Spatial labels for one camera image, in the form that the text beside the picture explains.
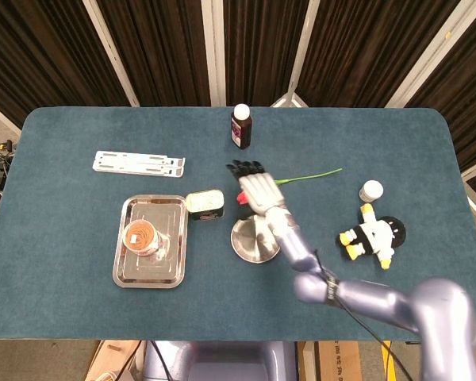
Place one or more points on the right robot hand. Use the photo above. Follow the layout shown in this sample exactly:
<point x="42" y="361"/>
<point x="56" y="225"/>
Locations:
<point x="262" y="194"/>

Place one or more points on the black luncheon meat can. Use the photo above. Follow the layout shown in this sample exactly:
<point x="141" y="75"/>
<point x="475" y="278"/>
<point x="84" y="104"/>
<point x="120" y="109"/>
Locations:
<point x="206" y="200"/>

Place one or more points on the clear plastic jar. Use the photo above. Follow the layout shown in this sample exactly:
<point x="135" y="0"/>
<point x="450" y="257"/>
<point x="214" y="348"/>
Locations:
<point x="140" y="238"/>

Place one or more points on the lavender robot base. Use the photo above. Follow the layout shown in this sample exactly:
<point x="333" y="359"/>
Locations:
<point x="230" y="361"/>

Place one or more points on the small white jar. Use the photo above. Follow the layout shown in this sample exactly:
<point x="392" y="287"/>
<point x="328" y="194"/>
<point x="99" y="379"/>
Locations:
<point x="371" y="191"/>

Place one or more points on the artificial red tulip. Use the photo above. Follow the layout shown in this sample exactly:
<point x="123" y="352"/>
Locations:
<point x="241" y="198"/>

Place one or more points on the round steel plate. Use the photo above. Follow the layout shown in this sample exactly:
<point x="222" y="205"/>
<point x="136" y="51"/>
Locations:
<point x="246" y="242"/>

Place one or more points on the dark juice bottle white cap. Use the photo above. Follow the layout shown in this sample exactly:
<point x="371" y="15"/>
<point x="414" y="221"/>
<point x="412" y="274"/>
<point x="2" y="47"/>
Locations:
<point x="242" y="131"/>

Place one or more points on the plush penguin toy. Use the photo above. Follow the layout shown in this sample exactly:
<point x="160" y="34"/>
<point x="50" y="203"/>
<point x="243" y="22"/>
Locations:
<point x="371" y="236"/>

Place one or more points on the white folding stand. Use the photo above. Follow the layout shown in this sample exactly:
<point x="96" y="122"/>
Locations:
<point x="139" y="163"/>

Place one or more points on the rectangular steel tray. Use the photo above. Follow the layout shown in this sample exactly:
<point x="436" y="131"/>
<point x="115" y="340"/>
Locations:
<point x="150" y="274"/>

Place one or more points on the dark brown curtain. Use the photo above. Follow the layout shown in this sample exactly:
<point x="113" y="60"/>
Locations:
<point x="162" y="47"/>

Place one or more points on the cardboard box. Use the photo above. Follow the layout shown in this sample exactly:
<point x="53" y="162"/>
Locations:
<point x="337" y="361"/>

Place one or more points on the yellow bar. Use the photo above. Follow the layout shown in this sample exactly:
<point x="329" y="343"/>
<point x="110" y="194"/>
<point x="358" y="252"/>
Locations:
<point x="388" y="361"/>

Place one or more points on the wooden board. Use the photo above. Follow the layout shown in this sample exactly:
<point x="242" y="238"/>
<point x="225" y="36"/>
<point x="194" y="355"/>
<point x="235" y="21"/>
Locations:
<point x="115" y="357"/>

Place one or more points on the blue tablecloth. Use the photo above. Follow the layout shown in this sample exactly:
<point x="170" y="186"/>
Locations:
<point x="63" y="309"/>

